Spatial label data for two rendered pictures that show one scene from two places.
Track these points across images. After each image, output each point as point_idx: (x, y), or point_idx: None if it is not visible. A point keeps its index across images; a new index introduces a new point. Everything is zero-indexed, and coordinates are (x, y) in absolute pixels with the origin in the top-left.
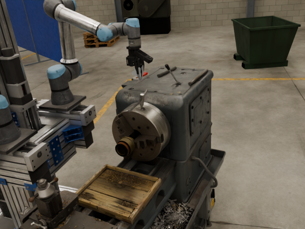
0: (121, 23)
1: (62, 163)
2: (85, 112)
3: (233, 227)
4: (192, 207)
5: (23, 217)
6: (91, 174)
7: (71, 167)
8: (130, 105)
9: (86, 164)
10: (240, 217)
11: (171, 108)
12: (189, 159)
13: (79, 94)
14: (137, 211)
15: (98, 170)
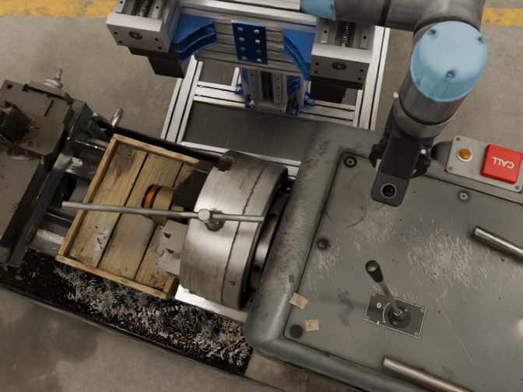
0: (438, 10)
1: (262, 68)
2: (317, 55)
3: None
4: (251, 365)
5: (31, 85)
6: (481, 106)
7: (496, 54)
8: (262, 180)
9: (515, 81)
10: None
11: (250, 308)
12: None
13: None
14: (73, 266)
15: (500, 115)
